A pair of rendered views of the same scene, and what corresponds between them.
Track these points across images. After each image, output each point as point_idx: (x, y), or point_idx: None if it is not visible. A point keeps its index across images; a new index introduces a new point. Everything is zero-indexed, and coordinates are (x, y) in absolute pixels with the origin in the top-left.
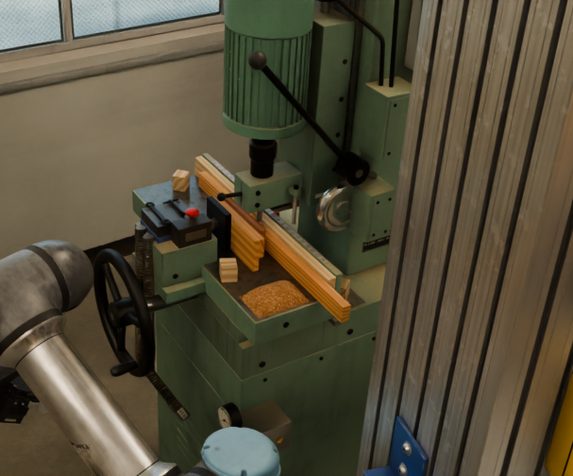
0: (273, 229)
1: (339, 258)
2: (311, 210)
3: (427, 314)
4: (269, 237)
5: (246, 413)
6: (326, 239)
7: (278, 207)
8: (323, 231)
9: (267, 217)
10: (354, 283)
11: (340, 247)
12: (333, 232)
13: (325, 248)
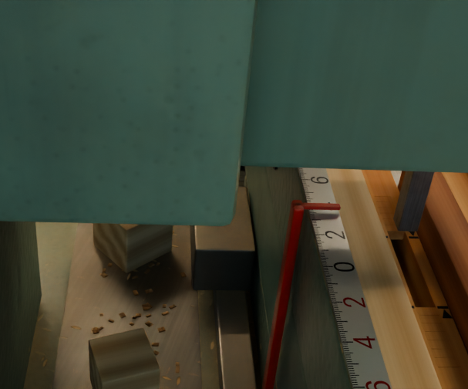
0: (361, 171)
1: (33, 286)
2: None
3: None
4: (386, 171)
5: None
6: (14, 336)
7: None
8: (6, 338)
9: (353, 228)
10: (42, 266)
11: (29, 248)
12: (17, 251)
13: (18, 373)
